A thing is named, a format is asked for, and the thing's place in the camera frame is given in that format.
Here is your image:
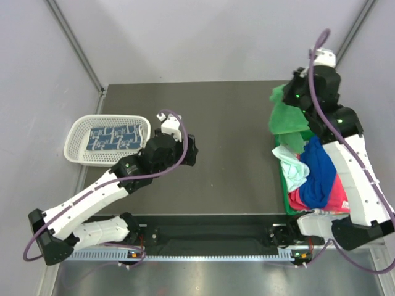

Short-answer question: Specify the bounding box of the slotted grey cable duct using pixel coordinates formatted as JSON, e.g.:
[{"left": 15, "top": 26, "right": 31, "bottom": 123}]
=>
[{"left": 66, "top": 247, "right": 309, "bottom": 262}]

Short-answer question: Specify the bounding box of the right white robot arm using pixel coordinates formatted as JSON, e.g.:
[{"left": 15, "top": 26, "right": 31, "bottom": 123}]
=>
[{"left": 283, "top": 65, "right": 394, "bottom": 250}]

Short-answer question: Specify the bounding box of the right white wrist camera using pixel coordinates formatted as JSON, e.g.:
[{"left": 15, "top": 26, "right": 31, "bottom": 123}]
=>
[{"left": 309, "top": 47, "right": 336, "bottom": 68}]

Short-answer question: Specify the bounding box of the green plastic bin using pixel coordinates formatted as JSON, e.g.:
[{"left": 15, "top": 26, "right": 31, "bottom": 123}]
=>
[{"left": 275, "top": 136, "right": 306, "bottom": 215}]

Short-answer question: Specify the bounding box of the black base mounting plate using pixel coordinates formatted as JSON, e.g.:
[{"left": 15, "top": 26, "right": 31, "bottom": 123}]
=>
[{"left": 104, "top": 215, "right": 323, "bottom": 257}]

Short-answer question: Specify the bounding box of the blue white patterned towel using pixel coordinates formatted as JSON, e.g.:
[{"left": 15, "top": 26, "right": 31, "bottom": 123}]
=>
[{"left": 86, "top": 125, "right": 143, "bottom": 152}]

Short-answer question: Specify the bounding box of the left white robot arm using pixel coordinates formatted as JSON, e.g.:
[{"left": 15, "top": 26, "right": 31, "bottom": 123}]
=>
[{"left": 28, "top": 129, "right": 198, "bottom": 266}]

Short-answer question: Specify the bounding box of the white perforated plastic basket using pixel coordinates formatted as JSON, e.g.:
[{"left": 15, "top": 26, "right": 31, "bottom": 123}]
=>
[{"left": 64, "top": 115, "right": 151, "bottom": 167}]

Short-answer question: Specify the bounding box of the pink red towel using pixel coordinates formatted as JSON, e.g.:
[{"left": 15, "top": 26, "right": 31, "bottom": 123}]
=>
[{"left": 287, "top": 174, "right": 350, "bottom": 213}]

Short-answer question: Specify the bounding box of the white mint towel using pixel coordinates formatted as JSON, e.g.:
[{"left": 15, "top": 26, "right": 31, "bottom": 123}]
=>
[{"left": 272, "top": 145, "right": 310, "bottom": 192}]

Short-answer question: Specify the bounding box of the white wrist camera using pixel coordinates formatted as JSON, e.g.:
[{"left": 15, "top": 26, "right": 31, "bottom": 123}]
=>
[
  {"left": 156, "top": 112, "right": 182, "bottom": 142},
  {"left": 309, "top": 47, "right": 336, "bottom": 68}
]

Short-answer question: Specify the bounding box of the green microfiber towel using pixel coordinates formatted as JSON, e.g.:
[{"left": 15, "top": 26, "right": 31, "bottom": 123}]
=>
[{"left": 268, "top": 84, "right": 310, "bottom": 154}]

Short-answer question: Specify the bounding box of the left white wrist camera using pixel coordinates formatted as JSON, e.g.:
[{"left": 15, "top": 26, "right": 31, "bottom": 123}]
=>
[{"left": 156, "top": 112, "right": 182, "bottom": 142}]

